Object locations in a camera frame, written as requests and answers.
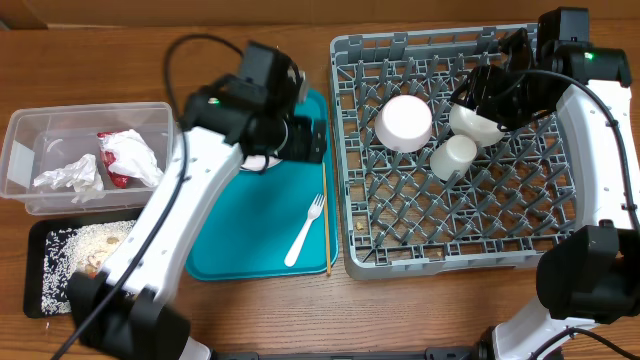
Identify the white cup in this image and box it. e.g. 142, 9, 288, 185
430, 135, 477, 180

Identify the white paper napkin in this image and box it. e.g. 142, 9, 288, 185
32, 154, 104, 192

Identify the grey plastic dish rack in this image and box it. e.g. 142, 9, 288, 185
330, 22, 577, 280

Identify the white tissue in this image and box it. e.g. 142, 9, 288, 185
104, 129, 163, 187

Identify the cooked rice with peanuts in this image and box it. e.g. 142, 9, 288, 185
40, 220, 135, 316

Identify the red snack wrapper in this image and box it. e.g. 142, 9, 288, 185
97, 132, 130, 189

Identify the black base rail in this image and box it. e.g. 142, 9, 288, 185
211, 342, 494, 360

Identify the white plastic fork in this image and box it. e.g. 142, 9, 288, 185
284, 194, 325, 267

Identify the pink saucer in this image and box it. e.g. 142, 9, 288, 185
374, 95, 433, 153

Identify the white bowl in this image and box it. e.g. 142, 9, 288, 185
449, 104, 504, 147

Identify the large white plate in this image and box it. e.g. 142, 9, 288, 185
241, 156, 281, 172

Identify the teal plastic tray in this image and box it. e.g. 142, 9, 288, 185
184, 88, 340, 282

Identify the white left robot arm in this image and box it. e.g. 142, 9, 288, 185
67, 42, 327, 359

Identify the wooden chopstick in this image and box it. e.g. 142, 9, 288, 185
322, 162, 332, 277

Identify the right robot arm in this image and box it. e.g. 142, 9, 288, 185
450, 7, 639, 359

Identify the black rectangular tray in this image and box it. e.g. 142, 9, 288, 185
23, 208, 142, 319

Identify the clear plastic waste bin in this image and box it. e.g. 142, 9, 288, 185
1, 102, 177, 216

